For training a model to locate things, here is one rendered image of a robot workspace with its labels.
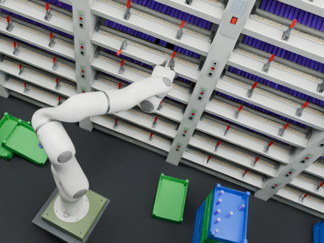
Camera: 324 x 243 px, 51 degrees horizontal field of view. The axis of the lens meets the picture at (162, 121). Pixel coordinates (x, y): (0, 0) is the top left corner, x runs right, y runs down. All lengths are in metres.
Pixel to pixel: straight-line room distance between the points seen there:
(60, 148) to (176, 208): 1.34
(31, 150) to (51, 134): 1.26
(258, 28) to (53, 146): 0.95
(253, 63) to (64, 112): 0.90
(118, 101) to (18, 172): 1.36
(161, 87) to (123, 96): 0.16
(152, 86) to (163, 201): 1.24
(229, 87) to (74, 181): 0.89
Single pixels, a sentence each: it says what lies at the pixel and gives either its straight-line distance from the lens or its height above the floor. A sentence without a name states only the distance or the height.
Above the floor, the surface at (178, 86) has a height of 0.77.
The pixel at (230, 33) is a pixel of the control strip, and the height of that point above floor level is 1.30.
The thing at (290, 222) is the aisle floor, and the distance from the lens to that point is 2.72.
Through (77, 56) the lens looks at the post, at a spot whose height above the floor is 0.77.
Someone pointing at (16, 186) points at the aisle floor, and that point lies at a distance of 2.50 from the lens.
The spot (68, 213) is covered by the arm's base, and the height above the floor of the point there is 0.40.
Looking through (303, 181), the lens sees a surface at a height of 0.37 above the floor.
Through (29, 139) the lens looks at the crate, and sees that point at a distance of 2.58.
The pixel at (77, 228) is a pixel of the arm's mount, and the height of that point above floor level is 0.36.
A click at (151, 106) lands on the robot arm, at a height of 1.11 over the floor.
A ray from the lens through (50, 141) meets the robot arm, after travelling 1.29.
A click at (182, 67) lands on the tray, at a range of 1.81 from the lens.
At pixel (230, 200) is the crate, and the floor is 0.40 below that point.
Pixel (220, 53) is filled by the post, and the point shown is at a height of 1.17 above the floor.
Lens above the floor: 2.26
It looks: 56 degrees down
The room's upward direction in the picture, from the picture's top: 17 degrees clockwise
